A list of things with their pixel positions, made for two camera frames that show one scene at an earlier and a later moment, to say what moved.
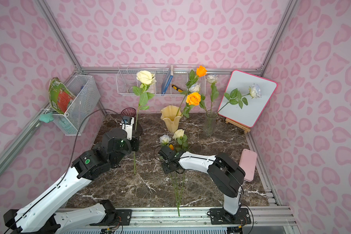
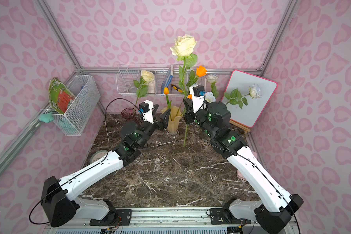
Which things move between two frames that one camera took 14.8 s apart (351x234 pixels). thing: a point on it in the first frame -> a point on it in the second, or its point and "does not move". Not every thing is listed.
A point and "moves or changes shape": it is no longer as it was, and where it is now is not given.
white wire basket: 85,88 does not move
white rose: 212,79 does not move
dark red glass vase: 129,111 does not move
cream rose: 182,141 -> 182,47
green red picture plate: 60,97 does not move
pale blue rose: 165,140 -> 209,97
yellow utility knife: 175,87 does not move
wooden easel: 238,125 does not move
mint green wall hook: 47,118 does not move
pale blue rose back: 236,97 does not move
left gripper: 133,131 -> 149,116
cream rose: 146,78 moves or changes shape
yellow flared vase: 171,115 does not move
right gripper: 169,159 -> 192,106
